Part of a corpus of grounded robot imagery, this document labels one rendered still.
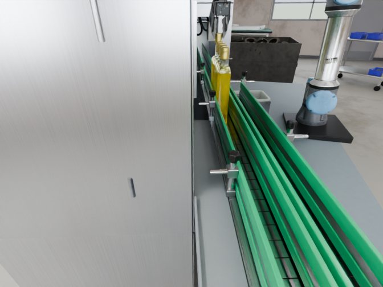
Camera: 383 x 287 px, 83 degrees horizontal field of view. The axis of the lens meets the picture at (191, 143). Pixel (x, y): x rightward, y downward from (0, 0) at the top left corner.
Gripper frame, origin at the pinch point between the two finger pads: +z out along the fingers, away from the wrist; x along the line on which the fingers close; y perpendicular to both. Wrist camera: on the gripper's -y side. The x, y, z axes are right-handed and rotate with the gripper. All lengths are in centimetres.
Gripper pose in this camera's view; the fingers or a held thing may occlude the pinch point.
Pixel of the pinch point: (218, 35)
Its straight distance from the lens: 119.1
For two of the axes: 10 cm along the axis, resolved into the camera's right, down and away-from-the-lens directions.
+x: 10.0, -0.3, 0.3
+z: 0.1, 8.5, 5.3
